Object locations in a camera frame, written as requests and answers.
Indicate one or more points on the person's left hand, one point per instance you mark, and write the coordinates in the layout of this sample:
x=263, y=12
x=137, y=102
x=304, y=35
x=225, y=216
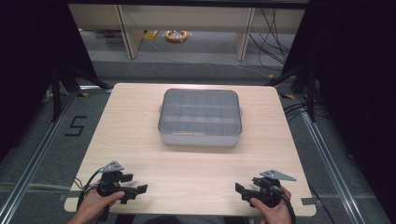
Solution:
x=93, y=205

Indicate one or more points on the black metal stand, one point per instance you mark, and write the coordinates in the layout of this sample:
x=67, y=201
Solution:
x=311, y=93
x=56, y=93

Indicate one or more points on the black curtain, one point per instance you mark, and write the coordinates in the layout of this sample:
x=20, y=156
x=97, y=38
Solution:
x=358, y=77
x=31, y=62

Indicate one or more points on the aluminium floor rail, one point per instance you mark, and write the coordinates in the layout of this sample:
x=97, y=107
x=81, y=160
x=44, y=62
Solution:
x=34, y=155
x=330, y=155

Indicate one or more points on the person's right hand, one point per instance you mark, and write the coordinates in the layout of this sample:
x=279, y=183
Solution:
x=278, y=213

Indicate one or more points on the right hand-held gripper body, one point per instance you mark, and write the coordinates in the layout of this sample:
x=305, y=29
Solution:
x=271, y=193

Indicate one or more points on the yellow packet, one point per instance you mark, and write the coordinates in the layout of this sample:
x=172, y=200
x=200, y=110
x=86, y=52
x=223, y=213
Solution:
x=150, y=35

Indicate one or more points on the grey compartment storage box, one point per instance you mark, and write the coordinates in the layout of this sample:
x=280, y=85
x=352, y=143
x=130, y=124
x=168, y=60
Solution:
x=199, y=115

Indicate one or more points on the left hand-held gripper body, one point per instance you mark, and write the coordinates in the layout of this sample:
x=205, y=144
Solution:
x=109, y=183

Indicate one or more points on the grey tape strip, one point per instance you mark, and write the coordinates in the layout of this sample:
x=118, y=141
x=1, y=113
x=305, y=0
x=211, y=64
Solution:
x=308, y=201

